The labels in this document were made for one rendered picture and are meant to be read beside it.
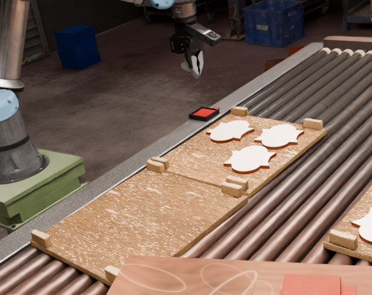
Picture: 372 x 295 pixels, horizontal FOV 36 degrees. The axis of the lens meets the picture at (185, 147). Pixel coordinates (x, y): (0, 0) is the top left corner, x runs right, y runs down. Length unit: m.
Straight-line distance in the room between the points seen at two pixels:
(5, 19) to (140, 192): 0.65
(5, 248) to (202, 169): 0.55
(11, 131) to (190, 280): 0.83
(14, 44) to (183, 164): 0.61
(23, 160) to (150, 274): 0.75
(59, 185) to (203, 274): 0.76
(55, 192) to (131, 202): 0.29
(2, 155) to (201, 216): 0.63
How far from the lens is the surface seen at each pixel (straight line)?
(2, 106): 1.64
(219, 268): 1.01
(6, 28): 1.75
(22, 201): 1.60
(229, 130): 1.74
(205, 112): 1.95
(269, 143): 1.63
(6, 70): 1.77
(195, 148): 1.68
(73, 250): 1.34
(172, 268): 1.03
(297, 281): 0.72
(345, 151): 1.63
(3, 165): 1.68
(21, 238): 1.48
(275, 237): 1.28
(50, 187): 1.65
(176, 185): 1.50
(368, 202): 1.36
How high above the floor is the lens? 1.66
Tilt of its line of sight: 25 degrees down
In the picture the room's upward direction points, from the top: 9 degrees counter-clockwise
